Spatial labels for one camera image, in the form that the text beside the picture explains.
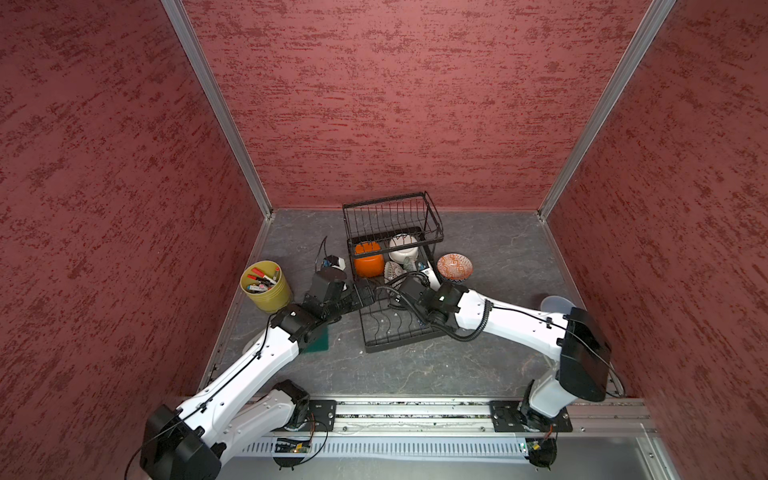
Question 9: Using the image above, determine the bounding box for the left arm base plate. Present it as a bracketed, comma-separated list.
[292, 399, 338, 432]

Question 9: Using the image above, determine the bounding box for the white ceramic bowl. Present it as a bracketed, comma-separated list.
[387, 233, 419, 265]

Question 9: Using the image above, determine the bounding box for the orange plastic bowl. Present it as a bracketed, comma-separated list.
[353, 241, 385, 278]

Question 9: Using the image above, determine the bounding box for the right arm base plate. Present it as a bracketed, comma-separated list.
[488, 400, 573, 434]

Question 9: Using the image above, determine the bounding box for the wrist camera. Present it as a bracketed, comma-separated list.
[420, 267, 441, 291]
[321, 255, 346, 271]

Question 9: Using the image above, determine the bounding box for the yellow utensil cup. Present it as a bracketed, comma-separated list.
[240, 260, 294, 314]

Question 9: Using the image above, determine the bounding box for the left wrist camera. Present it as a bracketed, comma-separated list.
[321, 255, 346, 271]

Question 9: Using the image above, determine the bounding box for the red handled tool in cup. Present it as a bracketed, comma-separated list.
[246, 267, 277, 287]

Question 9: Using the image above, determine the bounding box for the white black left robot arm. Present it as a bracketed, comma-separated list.
[128, 267, 376, 479]

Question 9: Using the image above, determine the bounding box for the green sponge cloth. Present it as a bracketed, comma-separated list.
[302, 326, 329, 353]

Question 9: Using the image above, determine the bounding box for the aluminium front rail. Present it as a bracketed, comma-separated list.
[314, 396, 658, 438]

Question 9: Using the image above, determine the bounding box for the red orange patterned bowl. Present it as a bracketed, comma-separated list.
[437, 252, 474, 283]

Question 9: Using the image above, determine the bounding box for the black wire dish rack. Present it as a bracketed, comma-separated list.
[342, 192, 444, 353]

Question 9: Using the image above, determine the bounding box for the light blue mug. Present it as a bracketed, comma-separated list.
[540, 295, 575, 315]

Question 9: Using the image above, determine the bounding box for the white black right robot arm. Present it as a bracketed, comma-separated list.
[385, 278, 612, 433]

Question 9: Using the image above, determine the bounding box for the grey green patterned bowl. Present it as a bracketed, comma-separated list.
[403, 258, 419, 272]

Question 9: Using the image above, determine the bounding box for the white red lattice bowl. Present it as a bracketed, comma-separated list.
[383, 261, 405, 282]

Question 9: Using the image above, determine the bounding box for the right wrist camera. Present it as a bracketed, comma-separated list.
[420, 267, 441, 291]

